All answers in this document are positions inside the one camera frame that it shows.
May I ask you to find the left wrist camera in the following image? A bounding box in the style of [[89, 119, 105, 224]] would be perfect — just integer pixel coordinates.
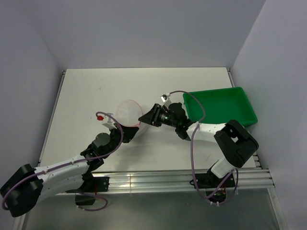
[[96, 113, 117, 130]]

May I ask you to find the green plastic tray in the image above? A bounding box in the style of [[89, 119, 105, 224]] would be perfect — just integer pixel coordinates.
[[183, 87, 258, 127]]

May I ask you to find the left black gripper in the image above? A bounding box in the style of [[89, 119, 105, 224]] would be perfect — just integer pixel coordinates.
[[102, 122, 139, 158]]

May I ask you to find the mesh laundry bag pink trim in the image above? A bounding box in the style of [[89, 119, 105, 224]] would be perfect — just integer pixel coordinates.
[[114, 100, 148, 138]]

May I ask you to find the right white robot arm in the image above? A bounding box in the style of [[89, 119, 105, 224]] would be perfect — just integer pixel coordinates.
[[139, 103, 259, 187]]

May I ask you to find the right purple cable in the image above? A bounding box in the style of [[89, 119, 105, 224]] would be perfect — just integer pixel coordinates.
[[167, 90, 239, 204]]

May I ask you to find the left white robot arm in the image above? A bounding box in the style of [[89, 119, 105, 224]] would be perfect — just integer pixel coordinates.
[[0, 124, 139, 217]]

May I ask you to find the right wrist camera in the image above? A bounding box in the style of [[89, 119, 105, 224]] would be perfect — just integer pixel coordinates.
[[161, 93, 172, 109]]

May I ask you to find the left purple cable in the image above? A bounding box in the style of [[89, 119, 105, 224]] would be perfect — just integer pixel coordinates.
[[1, 111, 125, 213]]

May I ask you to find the purple cable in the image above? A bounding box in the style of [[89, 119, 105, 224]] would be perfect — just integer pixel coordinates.
[[1, 111, 125, 213], [167, 90, 239, 204]]

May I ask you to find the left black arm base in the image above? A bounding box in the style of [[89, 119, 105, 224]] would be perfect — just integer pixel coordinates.
[[68, 176, 110, 211]]

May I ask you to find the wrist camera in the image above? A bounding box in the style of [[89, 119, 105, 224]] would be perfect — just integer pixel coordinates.
[[96, 113, 117, 130], [161, 93, 172, 109]]

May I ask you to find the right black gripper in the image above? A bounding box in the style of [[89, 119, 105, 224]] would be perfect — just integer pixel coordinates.
[[138, 103, 178, 128]]

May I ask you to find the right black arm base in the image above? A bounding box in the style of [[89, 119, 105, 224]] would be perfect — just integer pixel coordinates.
[[189, 171, 239, 206]]

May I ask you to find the aluminium frame rail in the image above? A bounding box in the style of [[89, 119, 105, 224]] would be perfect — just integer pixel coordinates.
[[93, 168, 274, 194]]

